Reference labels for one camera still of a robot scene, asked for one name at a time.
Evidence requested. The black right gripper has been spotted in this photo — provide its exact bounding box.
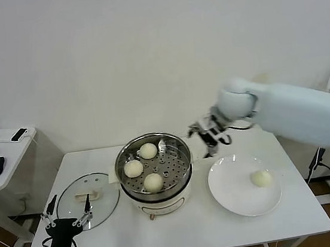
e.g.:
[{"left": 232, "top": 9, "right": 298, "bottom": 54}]
[{"left": 184, "top": 111, "right": 232, "bottom": 161}]

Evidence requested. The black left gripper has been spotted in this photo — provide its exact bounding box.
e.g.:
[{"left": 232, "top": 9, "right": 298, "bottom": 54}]
[{"left": 36, "top": 190, "right": 97, "bottom": 247}]

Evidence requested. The round glass pot lid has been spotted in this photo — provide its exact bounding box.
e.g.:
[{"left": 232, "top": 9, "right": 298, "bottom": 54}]
[{"left": 52, "top": 170, "right": 124, "bottom": 233}]

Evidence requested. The white steamed baozi bun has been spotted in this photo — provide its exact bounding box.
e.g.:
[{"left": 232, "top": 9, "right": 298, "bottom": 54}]
[
  {"left": 123, "top": 159, "right": 145, "bottom": 179},
  {"left": 249, "top": 169, "right": 274, "bottom": 190},
  {"left": 142, "top": 172, "right": 165, "bottom": 194},
  {"left": 139, "top": 141, "right": 159, "bottom": 161}
]

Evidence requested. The perforated steel steamer basket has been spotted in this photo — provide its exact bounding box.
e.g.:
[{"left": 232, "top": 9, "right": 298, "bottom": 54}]
[{"left": 111, "top": 129, "right": 197, "bottom": 199}]

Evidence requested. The round white plate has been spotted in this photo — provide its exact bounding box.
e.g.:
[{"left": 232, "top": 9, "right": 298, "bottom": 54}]
[{"left": 204, "top": 149, "right": 286, "bottom": 222}]

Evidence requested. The white side table with mouse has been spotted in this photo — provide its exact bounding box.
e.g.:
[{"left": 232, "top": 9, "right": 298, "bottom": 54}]
[{"left": 0, "top": 124, "right": 53, "bottom": 247}]

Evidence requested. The white electric cooker pot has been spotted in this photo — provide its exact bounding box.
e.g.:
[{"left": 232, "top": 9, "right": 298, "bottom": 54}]
[{"left": 105, "top": 143, "right": 209, "bottom": 227}]

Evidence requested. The small black white device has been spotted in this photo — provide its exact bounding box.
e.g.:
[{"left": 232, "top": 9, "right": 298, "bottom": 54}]
[{"left": 9, "top": 127, "right": 31, "bottom": 143}]

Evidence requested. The flat white box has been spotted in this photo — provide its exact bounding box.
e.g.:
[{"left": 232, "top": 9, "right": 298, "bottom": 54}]
[{"left": 0, "top": 126, "right": 37, "bottom": 145}]

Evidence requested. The large white work table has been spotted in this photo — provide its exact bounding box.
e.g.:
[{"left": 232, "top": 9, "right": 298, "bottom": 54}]
[{"left": 9, "top": 119, "right": 330, "bottom": 247}]

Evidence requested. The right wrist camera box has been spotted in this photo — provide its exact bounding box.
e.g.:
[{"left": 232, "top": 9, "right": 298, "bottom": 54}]
[{"left": 210, "top": 127, "right": 233, "bottom": 148}]

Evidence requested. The black power adapter with cord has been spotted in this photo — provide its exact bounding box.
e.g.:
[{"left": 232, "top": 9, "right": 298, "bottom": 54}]
[{"left": 302, "top": 145, "right": 330, "bottom": 247}]

